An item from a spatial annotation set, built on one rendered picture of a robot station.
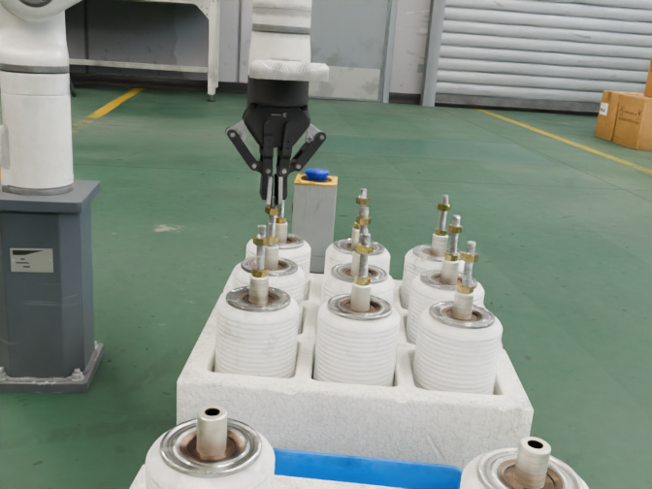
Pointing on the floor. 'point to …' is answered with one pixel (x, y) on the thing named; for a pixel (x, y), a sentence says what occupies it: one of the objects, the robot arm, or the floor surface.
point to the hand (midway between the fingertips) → (273, 188)
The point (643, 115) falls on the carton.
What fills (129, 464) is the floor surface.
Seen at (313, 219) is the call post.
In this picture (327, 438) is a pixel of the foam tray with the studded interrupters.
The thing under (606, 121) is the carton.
